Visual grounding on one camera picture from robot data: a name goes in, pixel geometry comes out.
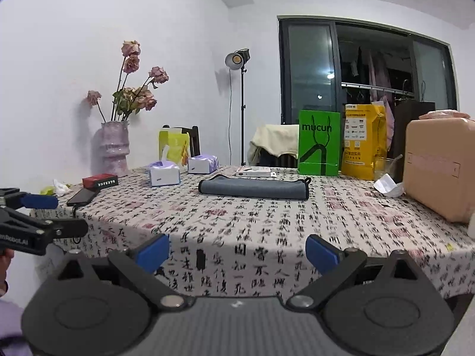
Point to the chair with cream cloth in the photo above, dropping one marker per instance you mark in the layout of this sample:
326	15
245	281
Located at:
274	142

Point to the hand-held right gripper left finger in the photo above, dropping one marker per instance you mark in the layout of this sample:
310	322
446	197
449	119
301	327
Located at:
152	253

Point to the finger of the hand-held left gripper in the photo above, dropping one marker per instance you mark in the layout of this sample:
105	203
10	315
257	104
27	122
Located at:
70	228
39	202

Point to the hanging clothes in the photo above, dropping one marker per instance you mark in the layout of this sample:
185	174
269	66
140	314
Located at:
374	70

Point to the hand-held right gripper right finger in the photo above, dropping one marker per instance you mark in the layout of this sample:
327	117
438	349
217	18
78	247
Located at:
321	254

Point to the yellow-green paper bag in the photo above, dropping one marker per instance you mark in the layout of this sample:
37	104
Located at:
173	144

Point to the black framed sliding window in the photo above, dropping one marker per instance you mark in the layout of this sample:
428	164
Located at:
367	70

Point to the clear glass cup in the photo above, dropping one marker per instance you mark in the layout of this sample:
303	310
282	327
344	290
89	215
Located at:
384	168

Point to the crumpled white paper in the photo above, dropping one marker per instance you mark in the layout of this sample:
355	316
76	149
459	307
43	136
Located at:
387	186

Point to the dried pink roses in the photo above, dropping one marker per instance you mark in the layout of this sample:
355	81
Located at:
130	89

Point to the red black box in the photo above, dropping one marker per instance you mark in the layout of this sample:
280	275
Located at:
99	181

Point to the studio light on stand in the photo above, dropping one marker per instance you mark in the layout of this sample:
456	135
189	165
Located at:
238	61

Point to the crumpled white tissue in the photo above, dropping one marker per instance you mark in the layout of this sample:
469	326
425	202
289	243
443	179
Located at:
60	187

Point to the green crumpled wrapper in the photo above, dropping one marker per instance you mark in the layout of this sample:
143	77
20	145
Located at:
46	191

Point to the person's left hand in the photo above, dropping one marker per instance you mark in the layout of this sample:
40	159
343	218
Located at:
5	267

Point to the purple ceramic vase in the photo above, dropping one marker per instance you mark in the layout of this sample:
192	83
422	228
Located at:
113	148

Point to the pink cloth bundle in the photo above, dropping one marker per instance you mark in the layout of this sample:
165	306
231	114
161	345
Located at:
445	114

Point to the grey towel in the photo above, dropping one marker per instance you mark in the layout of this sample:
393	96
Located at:
254	189

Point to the yellow paper bag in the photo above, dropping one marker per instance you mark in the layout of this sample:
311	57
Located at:
362	141

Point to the calligraphy print tablecloth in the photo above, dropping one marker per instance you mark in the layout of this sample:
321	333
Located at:
259	226

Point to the black smartphone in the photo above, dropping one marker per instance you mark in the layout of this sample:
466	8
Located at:
84	195

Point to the white purple tissue pack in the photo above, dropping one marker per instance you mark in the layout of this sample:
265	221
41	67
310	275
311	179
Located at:
165	175
202	164

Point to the dark wooden chair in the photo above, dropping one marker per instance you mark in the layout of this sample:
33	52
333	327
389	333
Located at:
193	139

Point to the green paper bag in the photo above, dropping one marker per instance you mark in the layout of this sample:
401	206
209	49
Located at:
319	142

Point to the flat white box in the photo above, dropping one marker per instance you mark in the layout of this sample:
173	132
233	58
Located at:
254	171

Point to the dark brown board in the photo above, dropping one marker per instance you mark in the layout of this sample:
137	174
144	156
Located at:
410	129

